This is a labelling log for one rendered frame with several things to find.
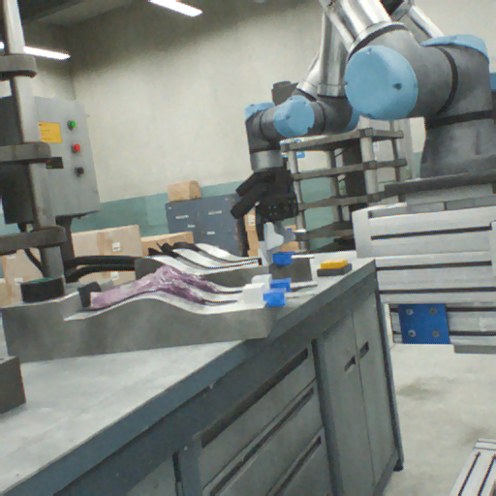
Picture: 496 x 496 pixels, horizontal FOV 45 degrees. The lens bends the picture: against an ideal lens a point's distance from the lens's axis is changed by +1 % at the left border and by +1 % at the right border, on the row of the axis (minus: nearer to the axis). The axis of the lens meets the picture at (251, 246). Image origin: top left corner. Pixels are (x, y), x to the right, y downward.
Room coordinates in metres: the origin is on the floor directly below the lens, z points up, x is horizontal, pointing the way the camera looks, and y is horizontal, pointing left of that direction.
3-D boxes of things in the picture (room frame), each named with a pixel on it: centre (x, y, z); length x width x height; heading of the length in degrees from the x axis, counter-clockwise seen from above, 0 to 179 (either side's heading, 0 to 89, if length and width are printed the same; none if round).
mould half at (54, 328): (1.19, 0.22, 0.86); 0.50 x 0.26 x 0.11; 80
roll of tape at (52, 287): (1.16, 0.42, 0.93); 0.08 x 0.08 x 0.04
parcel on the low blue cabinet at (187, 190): (8.99, 0.89, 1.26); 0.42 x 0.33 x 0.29; 61
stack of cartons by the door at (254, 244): (8.39, -0.39, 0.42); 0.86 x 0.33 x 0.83; 61
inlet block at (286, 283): (1.21, -0.06, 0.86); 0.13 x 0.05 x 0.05; 80
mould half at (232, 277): (1.55, 0.13, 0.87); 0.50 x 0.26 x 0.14; 63
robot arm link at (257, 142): (1.38, -0.07, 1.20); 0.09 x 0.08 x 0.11; 30
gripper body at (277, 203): (1.38, -0.07, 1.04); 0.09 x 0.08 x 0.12; 63
